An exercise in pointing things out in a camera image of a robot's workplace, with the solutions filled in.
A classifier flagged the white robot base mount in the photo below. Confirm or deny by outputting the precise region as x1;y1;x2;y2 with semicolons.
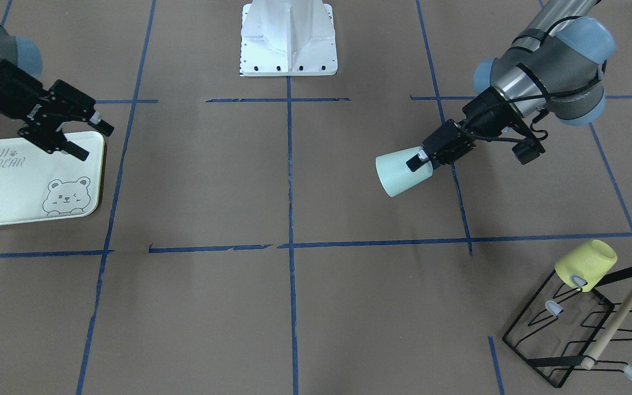
239;1;338;77

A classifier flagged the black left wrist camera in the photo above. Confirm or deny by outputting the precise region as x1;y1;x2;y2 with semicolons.
512;138;546;165

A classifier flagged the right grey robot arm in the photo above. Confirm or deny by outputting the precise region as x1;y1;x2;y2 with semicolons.
0;23;114;161

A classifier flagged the cream bear print tray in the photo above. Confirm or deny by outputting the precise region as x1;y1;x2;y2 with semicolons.
0;132;105;225

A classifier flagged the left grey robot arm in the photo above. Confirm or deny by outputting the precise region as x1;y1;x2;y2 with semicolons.
404;1;616;173

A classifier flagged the black wire cup rack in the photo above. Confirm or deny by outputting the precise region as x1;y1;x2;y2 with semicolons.
502;267;632;388

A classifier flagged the pale green plastic cup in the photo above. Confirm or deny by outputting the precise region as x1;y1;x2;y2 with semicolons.
375;146;434;198

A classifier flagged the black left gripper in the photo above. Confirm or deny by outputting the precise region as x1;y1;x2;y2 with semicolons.
407;87;533;172

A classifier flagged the yellow plastic cup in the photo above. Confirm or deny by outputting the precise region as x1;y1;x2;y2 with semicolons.
554;239;617;292

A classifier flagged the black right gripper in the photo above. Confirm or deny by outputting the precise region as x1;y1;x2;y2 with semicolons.
0;59;115;161

